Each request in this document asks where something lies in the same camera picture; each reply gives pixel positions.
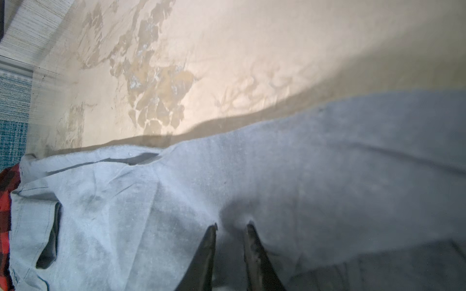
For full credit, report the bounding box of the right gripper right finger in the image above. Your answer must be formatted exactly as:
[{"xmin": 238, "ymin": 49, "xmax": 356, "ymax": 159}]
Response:
[{"xmin": 243, "ymin": 223, "xmax": 285, "ymax": 291}]

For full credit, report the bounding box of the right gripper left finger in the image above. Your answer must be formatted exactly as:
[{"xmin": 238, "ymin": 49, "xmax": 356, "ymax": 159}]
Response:
[{"xmin": 175, "ymin": 224, "xmax": 218, "ymax": 291}]

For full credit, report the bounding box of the grey long sleeve shirt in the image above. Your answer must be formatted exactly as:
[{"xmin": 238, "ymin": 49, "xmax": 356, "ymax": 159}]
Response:
[{"xmin": 9, "ymin": 90, "xmax": 466, "ymax": 291}]

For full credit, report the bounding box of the red black plaid folded shirt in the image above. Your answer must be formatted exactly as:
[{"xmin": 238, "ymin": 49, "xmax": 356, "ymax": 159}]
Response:
[{"xmin": 0, "ymin": 164, "xmax": 21, "ymax": 291}]

